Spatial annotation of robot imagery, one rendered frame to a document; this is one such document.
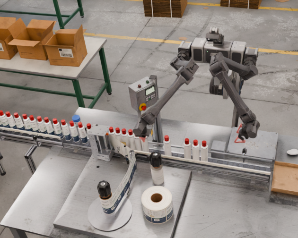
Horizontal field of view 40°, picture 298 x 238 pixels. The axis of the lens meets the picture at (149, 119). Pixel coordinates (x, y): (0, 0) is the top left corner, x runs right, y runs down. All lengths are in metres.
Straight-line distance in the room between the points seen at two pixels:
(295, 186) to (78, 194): 1.53
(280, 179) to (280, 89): 2.35
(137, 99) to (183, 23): 3.98
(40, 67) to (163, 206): 2.52
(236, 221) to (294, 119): 2.28
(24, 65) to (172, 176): 2.42
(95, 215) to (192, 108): 2.44
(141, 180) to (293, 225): 1.07
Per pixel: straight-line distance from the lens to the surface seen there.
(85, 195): 3.00
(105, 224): 2.80
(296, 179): 3.11
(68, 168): 3.28
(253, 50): 3.13
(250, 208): 2.90
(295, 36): 6.40
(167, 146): 3.03
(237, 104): 2.69
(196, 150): 2.99
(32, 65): 4.71
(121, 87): 5.40
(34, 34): 4.99
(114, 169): 3.11
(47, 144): 3.54
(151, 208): 2.65
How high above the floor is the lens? 3.14
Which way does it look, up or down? 41 degrees down
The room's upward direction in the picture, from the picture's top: 7 degrees counter-clockwise
